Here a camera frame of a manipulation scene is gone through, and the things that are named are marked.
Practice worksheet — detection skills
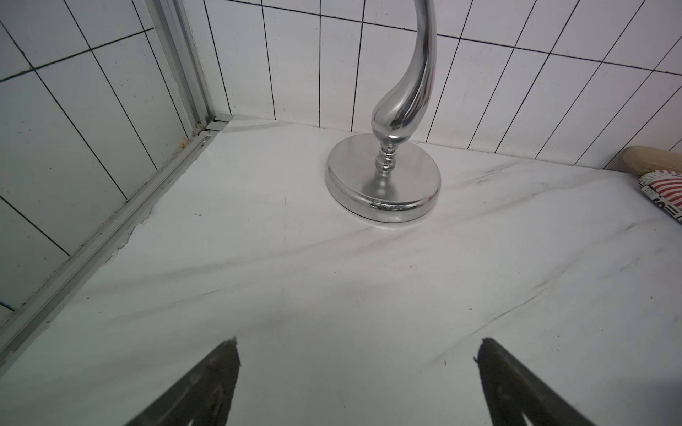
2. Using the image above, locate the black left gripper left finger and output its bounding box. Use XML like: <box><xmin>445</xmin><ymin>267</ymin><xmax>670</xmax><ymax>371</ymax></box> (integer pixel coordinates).
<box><xmin>128</xmin><ymin>337</ymin><xmax>241</xmax><ymax>425</ymax></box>

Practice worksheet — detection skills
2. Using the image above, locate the flag print can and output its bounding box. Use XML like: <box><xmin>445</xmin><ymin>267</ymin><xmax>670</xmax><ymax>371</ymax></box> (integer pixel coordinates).
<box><xmin>638</xmin><ymin>170</ymin><xmax>682</xmax><ymax>223</ymax></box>

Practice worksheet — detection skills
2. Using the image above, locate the tan bread roll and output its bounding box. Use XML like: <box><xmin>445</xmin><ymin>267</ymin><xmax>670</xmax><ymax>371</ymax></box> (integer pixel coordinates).
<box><xmin>623</xmin><ymin>146</ymin><xmax>682</xmax><ymax>176</ymax></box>

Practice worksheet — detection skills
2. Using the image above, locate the silver chrome cup stand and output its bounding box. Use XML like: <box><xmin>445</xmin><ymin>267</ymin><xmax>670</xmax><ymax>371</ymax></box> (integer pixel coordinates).
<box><xmin>325</xmin><ymin>1</ymin><xmax>442</xmax><ymax>223</ymax></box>

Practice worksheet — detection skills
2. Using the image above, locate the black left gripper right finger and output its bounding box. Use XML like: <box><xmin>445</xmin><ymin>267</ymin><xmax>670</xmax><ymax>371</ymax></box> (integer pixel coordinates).
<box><xmin>476</xmin><ymin>337</ymin><xmax>592</xmax><ymax>425</ymax></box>

